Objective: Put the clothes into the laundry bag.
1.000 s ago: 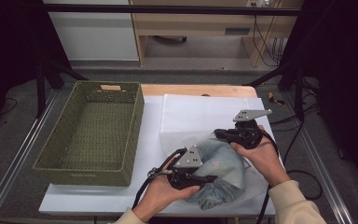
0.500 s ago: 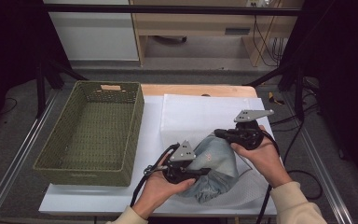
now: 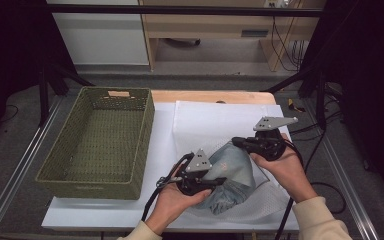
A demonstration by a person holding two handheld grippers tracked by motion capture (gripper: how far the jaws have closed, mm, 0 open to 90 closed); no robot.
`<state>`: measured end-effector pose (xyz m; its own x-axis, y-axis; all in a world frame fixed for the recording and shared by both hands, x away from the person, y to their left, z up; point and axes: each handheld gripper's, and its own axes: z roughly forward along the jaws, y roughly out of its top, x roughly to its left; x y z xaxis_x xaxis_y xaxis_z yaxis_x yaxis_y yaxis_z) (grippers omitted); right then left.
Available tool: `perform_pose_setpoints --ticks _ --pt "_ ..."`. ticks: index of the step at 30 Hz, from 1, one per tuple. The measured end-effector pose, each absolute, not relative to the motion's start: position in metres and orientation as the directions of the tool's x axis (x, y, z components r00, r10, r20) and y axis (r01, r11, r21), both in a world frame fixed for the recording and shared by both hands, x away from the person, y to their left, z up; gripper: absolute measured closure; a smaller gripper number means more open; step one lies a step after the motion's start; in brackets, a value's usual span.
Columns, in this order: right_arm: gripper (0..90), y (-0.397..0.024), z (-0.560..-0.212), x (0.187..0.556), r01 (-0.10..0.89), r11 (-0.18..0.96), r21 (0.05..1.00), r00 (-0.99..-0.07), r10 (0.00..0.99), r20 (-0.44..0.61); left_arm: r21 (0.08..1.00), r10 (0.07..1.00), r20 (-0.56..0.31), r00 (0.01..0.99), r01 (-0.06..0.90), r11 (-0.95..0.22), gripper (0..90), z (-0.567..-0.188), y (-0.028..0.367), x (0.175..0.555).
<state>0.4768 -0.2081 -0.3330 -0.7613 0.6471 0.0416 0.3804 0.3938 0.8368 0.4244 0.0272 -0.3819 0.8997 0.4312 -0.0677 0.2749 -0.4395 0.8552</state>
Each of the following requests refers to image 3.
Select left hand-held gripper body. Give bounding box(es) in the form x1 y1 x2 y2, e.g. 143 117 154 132
175 148 214 197

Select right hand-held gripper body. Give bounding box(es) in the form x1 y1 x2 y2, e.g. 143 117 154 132
244 115 299 162

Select blue jeans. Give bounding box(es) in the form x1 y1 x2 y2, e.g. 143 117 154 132
194 141 258 216

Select white mesh laundry bag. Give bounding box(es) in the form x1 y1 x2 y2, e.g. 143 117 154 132
172 100 296 223

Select person's right hand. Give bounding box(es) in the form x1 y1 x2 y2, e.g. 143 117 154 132
249 133 318 204

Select person's left hand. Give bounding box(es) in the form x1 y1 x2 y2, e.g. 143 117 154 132
144 165 213 236

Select yellow and black tape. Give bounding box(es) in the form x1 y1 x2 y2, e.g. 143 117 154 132
288 98 306 113

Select wooden table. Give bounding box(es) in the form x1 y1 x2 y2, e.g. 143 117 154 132
150 89 277 105

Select black metal stand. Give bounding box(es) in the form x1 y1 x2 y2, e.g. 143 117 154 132
38 61 94 126
261 64 328 129

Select green woven basket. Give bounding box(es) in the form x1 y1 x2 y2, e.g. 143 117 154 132
34 85 156 201

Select dark elongated object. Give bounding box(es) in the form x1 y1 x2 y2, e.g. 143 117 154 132
164 38 202 47

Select light wooden desk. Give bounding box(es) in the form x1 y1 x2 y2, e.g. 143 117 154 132
139 0 326 73

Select black curtain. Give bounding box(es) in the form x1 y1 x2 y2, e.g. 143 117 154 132
301 0 384 201
0 0 78 148

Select white power strip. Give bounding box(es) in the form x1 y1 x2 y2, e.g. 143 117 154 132
264 0 291 8

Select black horizontal bar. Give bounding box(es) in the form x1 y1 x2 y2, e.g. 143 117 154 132
44 3 324 18

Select white cabinet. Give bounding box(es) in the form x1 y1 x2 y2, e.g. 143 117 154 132
46 0 149 66

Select black floor cable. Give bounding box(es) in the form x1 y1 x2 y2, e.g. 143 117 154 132
289 113 343 141
0 104 19 123
303 128 348 215

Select left hand-held gripper cable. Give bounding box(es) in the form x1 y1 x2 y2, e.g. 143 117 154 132
141 152 196 223

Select hand-held gripper cable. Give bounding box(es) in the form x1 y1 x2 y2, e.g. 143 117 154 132
274 139 306 240
141 152 196 223

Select right hand-held gripper cable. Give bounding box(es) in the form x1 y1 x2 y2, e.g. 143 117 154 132
274 139 306 240

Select aluminium rail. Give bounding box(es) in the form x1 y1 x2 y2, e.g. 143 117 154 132
304 99 381 240
0 96 63 240

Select bundle of black desk cables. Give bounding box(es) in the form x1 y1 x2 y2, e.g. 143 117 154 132
270 15 311 73

